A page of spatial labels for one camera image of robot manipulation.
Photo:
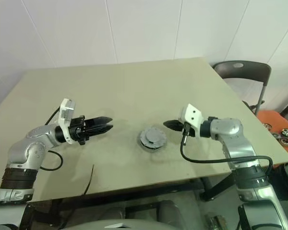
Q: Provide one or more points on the black white small wheel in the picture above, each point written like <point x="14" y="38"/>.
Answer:
<point x="286" y="132"/>

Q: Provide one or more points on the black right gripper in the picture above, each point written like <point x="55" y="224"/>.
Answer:
<point x="187" y="128"/>

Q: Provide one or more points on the motor parts on orange tray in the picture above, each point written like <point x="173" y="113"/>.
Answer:
<point x="271" y="117"/>

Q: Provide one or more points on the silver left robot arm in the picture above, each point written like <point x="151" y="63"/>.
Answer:
<point x="38" y="134"/>

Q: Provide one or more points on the shiny metal bracket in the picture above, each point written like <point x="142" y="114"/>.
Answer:
<point x="216" y="222"/>

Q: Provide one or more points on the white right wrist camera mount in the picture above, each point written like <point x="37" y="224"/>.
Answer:
<point x="193" y="115"/>

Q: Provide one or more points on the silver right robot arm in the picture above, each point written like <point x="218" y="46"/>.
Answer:
<point x="228" y="129"/>

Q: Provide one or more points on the grey motor cover with board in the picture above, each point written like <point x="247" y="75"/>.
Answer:
<point x="151" y="137"/>

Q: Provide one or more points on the grey robot torso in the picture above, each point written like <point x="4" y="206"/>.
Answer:
<point x="139" y="225"/>

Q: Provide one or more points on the black metal table frame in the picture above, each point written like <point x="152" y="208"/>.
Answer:
<point x="216" y="190"/>

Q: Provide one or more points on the black folding chair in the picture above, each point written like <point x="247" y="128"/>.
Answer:
<point x="252" y="70"/>

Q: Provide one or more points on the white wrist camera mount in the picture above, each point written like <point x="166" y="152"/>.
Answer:
<point x="67" y="112"/>
<point x="193" y="115"/>

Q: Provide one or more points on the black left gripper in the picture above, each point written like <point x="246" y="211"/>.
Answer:
<point x="78" y="130"/>

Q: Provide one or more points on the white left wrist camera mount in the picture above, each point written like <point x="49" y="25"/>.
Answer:
<point x="67" y="112"/>

